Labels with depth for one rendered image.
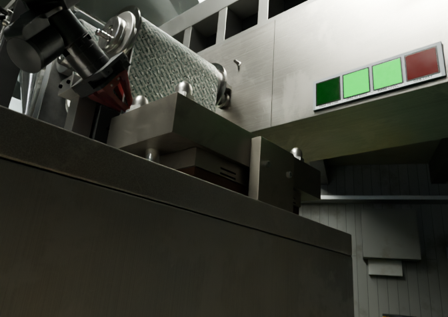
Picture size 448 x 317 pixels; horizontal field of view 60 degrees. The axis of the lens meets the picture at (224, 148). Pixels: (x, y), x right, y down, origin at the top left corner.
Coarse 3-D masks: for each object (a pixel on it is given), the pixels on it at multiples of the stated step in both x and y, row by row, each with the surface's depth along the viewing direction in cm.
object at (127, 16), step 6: (126, 12) 79; (126, 18) 78; (132, 18) 77; (132, 24) 76; (132, 30) 75; (126, 36) 76; (126, 42) 75; (120, 48) 76; (108, 54) 79; (114, 54) 77
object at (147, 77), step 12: (132, 48) 74; (132, 60) 73; (144, 60) 75; (156, 60) 78; (132, 72) 73; (144, 72) 75; (156, 72) 77; (168, 72) 80; (132, 84) 72; (144, 84) 74; (156, 84) 77; (168, 84) 79; (192, 84) 85; (132, 96) 72; (144, 96) 74; (156, 96) 76; (204, 96) 87; (216, 96) 90
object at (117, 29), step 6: (114, 18) 78; (120, 18) 77; (108, 24) 79; (114, 24) 77; (120, 24) 76; (126, 24) 77; (102, 30) 80; (108, 30) 78; (114, 30) 76; (120, 30) 76; (126, 30) 77; (114, 36) 75; (120, 36) 76; (102, 42) 78; (108, 42) 76; (114, 42) 76; (120, 42) 76; (102, 48) 78; (108, 48) 77; (114, 48) 77
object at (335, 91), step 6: (336, 78) 80; (318, 84) 82; (324, 84) 81; (330, 84) 80; (336, 84) 79; (318, 90) 82; (324, 90) 81; (330, 90) 80; (336, 90) 79; (318, 96) 81; (324, 96) 80; (330, 96) 79; (336, 96) 78; (318, 102) 81; (324, 102) 80
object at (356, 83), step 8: (360, 72) 76; (344, 80) 78; (352, 80) 77; (360, 80) 76; (368, 80) 75; (344, 88) 78; (352, 88) 76; (360, 88) 75; (368, 88) 74; (344, 96) 77
